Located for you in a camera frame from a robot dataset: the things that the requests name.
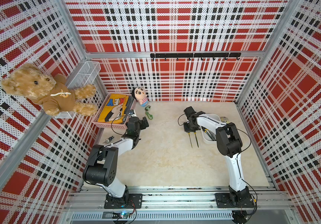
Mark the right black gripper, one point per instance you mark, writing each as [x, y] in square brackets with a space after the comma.
[187, 129]

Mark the green circuit board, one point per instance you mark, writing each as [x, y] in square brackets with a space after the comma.
[121, 215]

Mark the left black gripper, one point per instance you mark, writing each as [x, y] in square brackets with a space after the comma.
[141, 122]

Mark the grey yellow plush keychain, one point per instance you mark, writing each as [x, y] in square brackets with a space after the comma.
[224, 119]

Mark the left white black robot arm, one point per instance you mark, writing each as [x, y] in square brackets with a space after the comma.
[101, 166]

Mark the small metal clip object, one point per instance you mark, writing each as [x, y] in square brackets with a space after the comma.
[108, 140]

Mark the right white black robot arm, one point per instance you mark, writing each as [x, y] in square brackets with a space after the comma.
[229, 144]

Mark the green keychain toy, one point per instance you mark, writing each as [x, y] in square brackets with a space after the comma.
[147, 112]

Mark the cartoon boy plush doll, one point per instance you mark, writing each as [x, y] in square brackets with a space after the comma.
[139, 94]

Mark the black wall hook rail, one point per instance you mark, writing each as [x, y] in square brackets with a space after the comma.
[224, 55]

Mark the pink perforated plastic basket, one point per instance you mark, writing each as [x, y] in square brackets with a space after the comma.
[110, 125]

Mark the white plastic storage box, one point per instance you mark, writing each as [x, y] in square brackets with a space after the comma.
[207, 136]

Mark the grey folded cloth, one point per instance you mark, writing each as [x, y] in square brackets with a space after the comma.
[128, 108]

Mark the clear wire wall basket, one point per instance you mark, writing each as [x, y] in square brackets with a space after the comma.
[82, 74]

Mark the brown teddy bear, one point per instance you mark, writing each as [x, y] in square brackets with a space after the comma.
[50, 92]

